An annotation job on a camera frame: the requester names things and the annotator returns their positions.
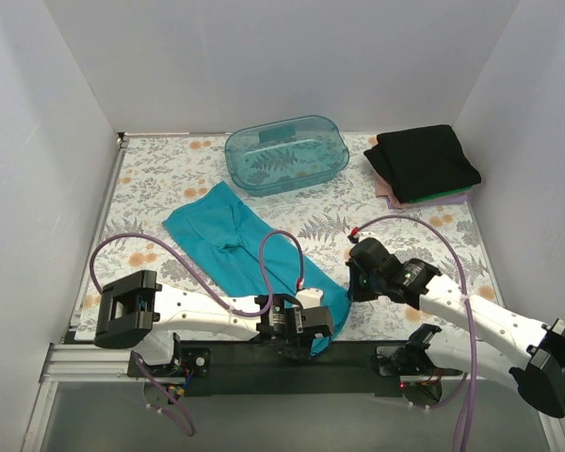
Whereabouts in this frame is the lavender folded t-shirt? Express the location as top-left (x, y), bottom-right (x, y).
top-left (383, 193), bottom-right (467, 210)

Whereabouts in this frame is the floral patterned table mat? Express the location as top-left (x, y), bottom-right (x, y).
top-left (75, 137), bottom-right (497, 341)

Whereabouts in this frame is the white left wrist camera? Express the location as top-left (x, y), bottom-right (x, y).
top-left (295, 287), bottom-right (325, 309)

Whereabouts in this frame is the pink folded t-shirt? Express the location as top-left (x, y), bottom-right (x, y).
top-left (375, 173), bottom-right (395, 198)

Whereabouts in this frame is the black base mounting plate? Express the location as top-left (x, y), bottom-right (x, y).
top-left (126, 339), bottom-right (462, 399)

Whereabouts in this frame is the black folded t-shirt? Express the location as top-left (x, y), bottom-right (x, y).
top-left (364, 124), bottom-right (482, 203)

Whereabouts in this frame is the aluminium frame rail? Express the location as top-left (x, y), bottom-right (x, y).
top-left (40, 344), bottom-right (130, 382)

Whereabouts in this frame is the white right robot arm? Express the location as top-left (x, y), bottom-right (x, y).
top-left (347, 234), bottom-right (565, 419)

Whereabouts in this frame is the teal transparent plastic basket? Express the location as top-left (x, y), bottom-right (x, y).
top-left (224, 115), bottom-right (349, 197)

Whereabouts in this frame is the green folded t-shirt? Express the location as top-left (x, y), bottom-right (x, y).
top-left (410, 186), bottom-right (472, 204)

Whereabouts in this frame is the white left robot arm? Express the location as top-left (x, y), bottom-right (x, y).
top-left (93, 270), bottom-right (334, 377)

